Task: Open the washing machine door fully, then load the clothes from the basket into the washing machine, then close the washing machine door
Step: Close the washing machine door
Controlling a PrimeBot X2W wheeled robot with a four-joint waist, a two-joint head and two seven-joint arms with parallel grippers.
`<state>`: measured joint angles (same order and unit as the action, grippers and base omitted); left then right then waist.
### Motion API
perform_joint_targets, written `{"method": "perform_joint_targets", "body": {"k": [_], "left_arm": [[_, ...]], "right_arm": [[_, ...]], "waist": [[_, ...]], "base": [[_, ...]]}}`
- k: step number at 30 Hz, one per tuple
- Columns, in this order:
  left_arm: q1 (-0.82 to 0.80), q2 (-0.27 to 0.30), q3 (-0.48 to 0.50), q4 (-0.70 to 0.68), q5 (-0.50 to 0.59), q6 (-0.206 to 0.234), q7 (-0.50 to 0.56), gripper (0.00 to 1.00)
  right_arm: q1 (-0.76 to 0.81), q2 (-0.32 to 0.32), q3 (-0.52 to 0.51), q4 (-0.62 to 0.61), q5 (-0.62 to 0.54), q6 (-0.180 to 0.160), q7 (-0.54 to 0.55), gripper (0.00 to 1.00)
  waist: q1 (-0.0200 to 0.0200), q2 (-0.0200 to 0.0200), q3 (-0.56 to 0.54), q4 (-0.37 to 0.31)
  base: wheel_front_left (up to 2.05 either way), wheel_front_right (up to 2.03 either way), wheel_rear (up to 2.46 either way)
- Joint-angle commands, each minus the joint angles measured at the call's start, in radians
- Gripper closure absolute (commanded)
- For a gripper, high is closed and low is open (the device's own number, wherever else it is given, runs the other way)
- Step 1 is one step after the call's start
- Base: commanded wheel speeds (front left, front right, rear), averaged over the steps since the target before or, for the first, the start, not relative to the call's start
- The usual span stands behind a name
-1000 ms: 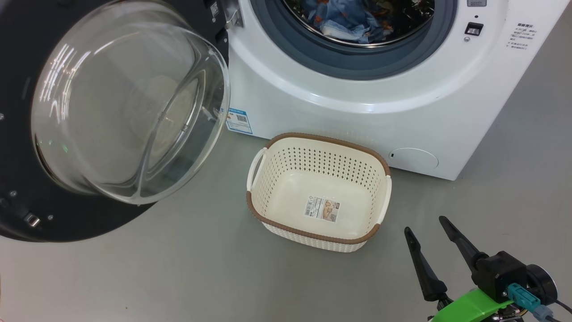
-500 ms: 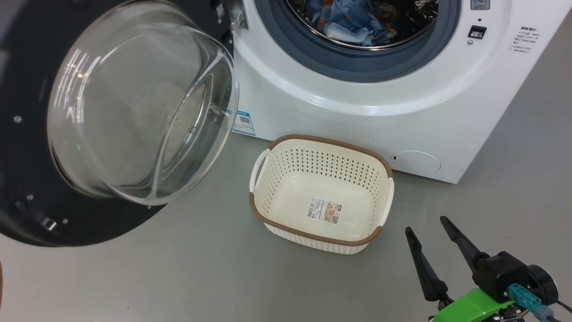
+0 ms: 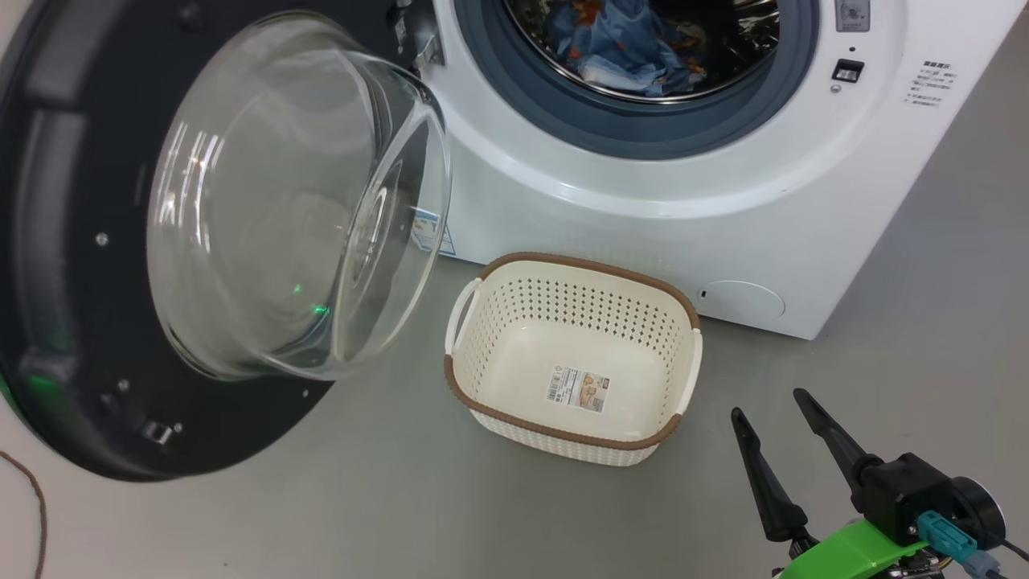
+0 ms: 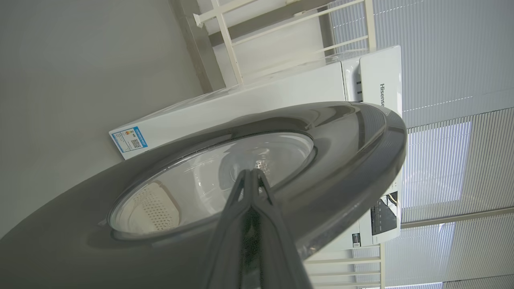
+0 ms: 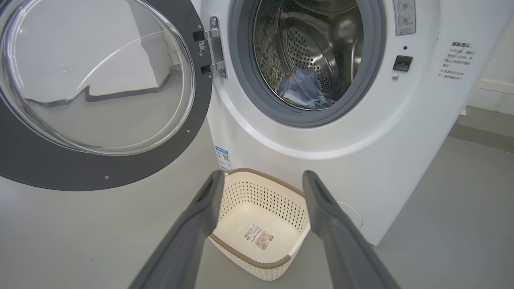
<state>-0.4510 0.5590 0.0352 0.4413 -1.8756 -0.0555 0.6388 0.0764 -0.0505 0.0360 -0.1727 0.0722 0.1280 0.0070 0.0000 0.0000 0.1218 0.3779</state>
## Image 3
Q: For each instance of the blue garment pale lining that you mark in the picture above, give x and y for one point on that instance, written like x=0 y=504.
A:
x=635 y=76

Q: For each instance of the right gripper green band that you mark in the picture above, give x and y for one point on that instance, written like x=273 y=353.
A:
x=852 y=555

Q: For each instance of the product sticker inside basket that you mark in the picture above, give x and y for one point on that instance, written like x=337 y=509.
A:
x=579 y=389

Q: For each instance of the energy label sticker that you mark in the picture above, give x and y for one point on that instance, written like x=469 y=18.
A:
x=426 y=233

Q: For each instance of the round filter cover panel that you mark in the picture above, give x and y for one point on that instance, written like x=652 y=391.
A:
x=744 y=300

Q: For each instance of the black washing machine door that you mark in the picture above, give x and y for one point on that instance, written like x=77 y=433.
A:
x=72 y=281

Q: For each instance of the cream laundry basket brown rim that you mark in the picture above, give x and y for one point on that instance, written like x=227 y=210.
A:
x=514 y=338

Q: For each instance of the teal right camera connector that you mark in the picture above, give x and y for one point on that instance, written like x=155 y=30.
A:
x=949 y=539

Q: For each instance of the white front-load washing machine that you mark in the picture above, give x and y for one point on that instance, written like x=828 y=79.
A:
x=723 y=209

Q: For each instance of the grey square machine sticker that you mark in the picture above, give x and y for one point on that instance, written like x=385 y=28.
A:
x=852 y=14

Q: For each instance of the metal door hinge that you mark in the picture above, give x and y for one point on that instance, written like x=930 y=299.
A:
x=426 y=48

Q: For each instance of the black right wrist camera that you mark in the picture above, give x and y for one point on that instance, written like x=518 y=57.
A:
x=908 y=490

